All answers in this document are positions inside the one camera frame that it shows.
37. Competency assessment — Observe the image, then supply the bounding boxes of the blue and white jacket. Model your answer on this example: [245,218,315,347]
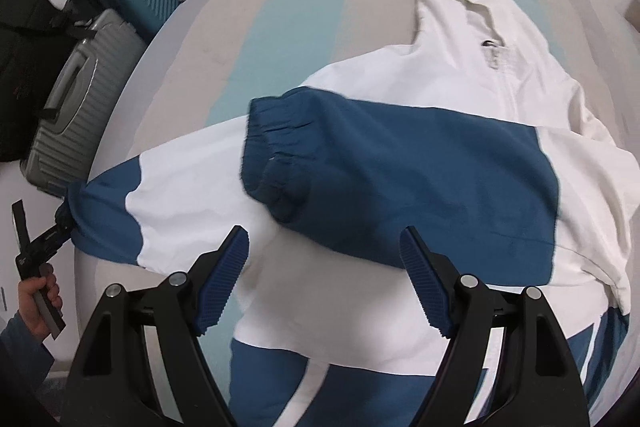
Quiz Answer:
[67,0,639,426]

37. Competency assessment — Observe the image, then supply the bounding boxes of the blue sleeved left forearm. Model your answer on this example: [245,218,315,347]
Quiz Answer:
[1,312,54,426]

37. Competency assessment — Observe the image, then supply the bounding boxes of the person's left hand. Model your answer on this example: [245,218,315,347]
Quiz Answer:
[17,261,64,344]

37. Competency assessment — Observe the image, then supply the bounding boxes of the grey hard suitcase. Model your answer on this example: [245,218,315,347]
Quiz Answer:
[21,9,146,197]

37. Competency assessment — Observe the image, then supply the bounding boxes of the black backpack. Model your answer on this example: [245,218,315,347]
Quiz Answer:
[0,0,96,162]

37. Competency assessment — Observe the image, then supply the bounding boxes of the striped bed sheet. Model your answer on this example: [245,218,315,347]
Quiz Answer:
[74,0,640,427]

